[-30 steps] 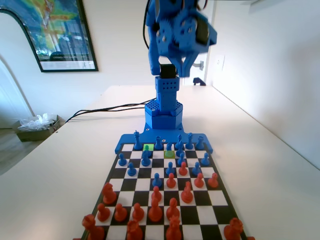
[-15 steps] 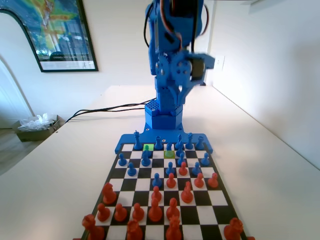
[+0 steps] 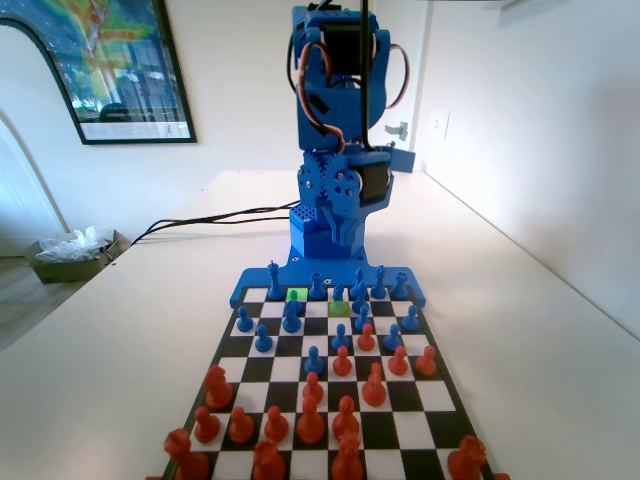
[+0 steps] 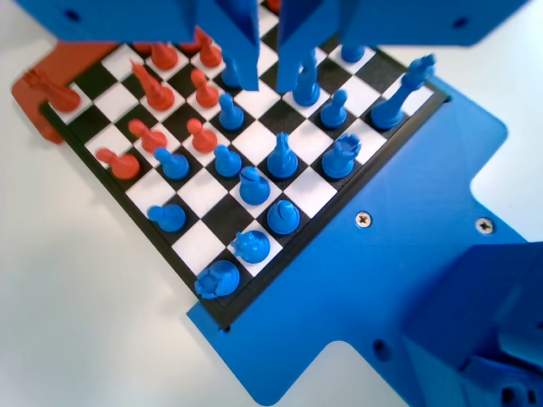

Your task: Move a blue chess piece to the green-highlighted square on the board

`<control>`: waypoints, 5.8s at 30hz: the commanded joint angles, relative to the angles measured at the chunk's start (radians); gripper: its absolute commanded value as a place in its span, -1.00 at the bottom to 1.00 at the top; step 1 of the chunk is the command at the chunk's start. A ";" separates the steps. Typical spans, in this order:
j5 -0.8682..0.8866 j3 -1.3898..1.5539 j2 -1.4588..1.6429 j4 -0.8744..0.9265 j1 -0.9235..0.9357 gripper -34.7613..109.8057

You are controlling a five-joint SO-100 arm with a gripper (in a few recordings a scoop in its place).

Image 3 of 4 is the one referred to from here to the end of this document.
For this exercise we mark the red rook chess piece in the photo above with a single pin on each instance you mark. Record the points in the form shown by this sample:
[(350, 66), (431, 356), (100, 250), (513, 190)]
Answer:
[(186, 460), (467, 460)]

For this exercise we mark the red queen chess piece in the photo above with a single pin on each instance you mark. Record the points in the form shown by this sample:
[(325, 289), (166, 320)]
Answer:
[(269, 462)]

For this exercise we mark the white door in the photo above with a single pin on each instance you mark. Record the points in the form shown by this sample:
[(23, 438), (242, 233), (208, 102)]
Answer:
[(400, 30)]

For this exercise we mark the black white chessboard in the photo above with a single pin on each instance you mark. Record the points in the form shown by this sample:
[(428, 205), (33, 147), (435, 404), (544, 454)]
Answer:
[(440, 395)]

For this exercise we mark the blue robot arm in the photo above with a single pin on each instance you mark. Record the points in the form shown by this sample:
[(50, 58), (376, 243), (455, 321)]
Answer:
[(345, 105)]

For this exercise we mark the clear plastic wrap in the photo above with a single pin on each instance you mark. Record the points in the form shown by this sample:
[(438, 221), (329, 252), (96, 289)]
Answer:
[(75, 245)]

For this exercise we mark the red king chess piece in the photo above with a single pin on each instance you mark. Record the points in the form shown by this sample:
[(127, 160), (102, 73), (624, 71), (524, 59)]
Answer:
[(346, 460)]

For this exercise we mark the group of blue chess pieces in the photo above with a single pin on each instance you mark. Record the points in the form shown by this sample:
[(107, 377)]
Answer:
[(260, 277)]

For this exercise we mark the blue chess king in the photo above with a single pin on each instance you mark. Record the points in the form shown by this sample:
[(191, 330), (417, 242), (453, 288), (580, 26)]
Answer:
[(273, 285)]

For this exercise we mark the framed map poster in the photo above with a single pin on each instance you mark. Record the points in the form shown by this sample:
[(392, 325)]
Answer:
[(125, 65)]

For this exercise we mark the blue camera box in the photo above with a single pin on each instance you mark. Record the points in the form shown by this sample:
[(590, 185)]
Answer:
[(402, 161)]

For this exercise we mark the cardboard box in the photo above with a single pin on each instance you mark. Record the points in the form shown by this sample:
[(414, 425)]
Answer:
[(65, 270)]

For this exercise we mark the blue chess pawn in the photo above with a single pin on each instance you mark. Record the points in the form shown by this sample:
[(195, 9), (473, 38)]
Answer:
[(410, 320), (243, 322), (340, 337), (363, 320), (392, 340), (314, 364), (262, 341)]

